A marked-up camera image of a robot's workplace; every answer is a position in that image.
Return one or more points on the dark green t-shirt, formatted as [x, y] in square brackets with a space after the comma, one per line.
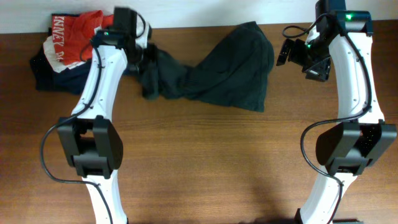
[234, 73]

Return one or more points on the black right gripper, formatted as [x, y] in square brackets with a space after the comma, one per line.
[319, 72]

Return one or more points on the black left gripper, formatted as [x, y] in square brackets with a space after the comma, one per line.
[133, 68]

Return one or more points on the red folded shirt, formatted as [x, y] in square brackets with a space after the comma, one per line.
[71, 34]

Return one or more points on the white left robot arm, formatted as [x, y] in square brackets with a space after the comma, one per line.
[90, 141]

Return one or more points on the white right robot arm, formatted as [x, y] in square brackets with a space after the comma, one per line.
[340, 40]

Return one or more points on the navy folded shirt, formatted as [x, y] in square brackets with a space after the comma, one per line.
[52, 75]

